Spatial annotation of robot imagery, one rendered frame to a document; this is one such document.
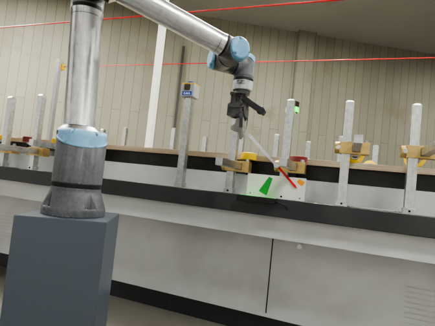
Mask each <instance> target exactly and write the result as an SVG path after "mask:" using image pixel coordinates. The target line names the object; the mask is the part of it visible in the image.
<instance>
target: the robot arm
mask: <svg viewBox="0 0 435 326"><path fill-rule="evenodd" d="M105 2H107V3H112V2H117V3H119V4H121V5H123V6H125V7H127V8H129V9H130V10H132V11H134V12H136V13H138V14H140V15H142V16H144V17H146V18H148V19H150V20H152V21H154V22H156V23H157V24H159V25H161V26H163V27H165V28H167V29H169V30H171V31H172V32H175V33H176V34H178V35H180V36H182V37H184V38H186V39H188V40H190V41H192V42H194V43H196V44H198V45H199V46H201V47H203V48H205V49H207V50H209V53H208V58H207V67H208V68H209V69H212V70H215V71H219V72H224V73H227V74H232V75H234V79H233V87H232V90H233V92H230V95H231V99H230V103H228V105H227V116H229V117H231V118H234V119H236V123H235V124H232V125H231V126H230V129H231V130H233V131H235V132H237V133H239V137H240V139H242V138H243V136H244V134H245V131H246V128H247V123H248V117H249V107H251V108H252V109H254V110H255V111H256V112H257V113H258V114H261V115H262V116H264V115H265V113H266V110H265V109H264V107H262V106H259V105H258V104H257V103H255V102H253V101H252V100H251V99H249V98H248V96H250V93H251V92H252V88H253V80H254V67H255V57H254V56H253V55H252V54H251V53H249V52H250V47H249V43H248V41H247V40H246V39H245V38H243V37H241V36H236V37H235V38H234V37H232V36H231V35H229V34H227V33H224V32H222V31H220V30H218V29H217V28H215V27H213V26H212V25H209V24H208V23H206V22H204V21H202V20H200V19H199V18H197V17H196V16H193V15H192V14H190V13H188V12H186V11H184V10H183V9H181V8H179V7H178V6H175V5H174V4H172V3H170V2H168V1H167V0H71V8H70V10H71V20H70V29H69V48H68V58H67V76H66V86H65V104H64V114H63V125H62V126H61V127H59V128H58V129H57V130H56V147H55V154H54V163H53V169H52V178H51V184H50V190H49V192H48V194H47V195H46V197H45V199H44V201H43V202H42V204H41V208H40V213H41V214H43V215H49V216H53V217H65V218H76V219H94V218H101V217H105V212H106V209H105V206H104V202H103V198H102V193H101V190H102V180H103V174H104V164H105V158H106V147H107V135H106V134H105V133H101V132H99V131H98V130H97V129H96V108H97V98H98V79H99V68H100V49H101V39H102V20H103V17H104V3H105Z"/></svg>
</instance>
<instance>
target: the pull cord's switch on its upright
mask: <svg viewBox="0 0 435 326"><path fill-rule="evenodd" d="M62 61H63V60H61V59H56V68H55V74H54V83H53V89H52V98H51V104H50V113H49V123H48V129H47V138H46V140H52V136H53V131H54V121H55V116H56V106H57V101H58V91H59V86H60V76H61V71H65V69H66V65H65V64H64V62H62Z"/></svg>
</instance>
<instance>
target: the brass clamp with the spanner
mask: <svg viewBox="0 0 435 326"><path fill-rule="evenodd" d="M294 163H296V164H297V166H296V171H293V170H288V169H285V168H283V167H281V166H280V168H281V169H282V170H283V171H284V172H288V173H298V174H306V163H305V162H294ZM274 171H279V172H281V171H280V170H279V169H276V168H275V167H274Z"/></svg>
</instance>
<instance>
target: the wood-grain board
mask: <svg viewBox="0 0 435 326"><path fill-rule="evenodd" d="M22 139H23V138H14V137H12V138H11V142H23V141H22ZM41 141H45V142H52V140H41ZM25 143H26V142H25ZM106 149H112V150H121V151H136V152H145V153H160V154H169V155H179V150H178V149H162V148H152V147H135V146H119V145H109V144H108V145H107V147H106ZM228 155H229V154H228V153H214V152H204V151H188V156H193V157H208V158H216V157H220V158H226V159H228ZM240 157H241V155H240V154H238V157H237V160H242V159H240ZM280 158H281V157H272V159H273V160H274V161H276V160H279V159H280ZM251 161H257V162H271V161H270V160H269V159H268V158H267V157H266V156H256V160H251ZM306 165H307V166H320V167H329V168H340V162H335V161H326V160H309V159H308V160H307V164H306ZM349 169H360V170H368V171H384V172H392V173H406V167H404V166H387V165H378V164H361V163H352V162H350V164H349ZM417 175H432V176H435V169H430V168H418V172H417Z"/></svg>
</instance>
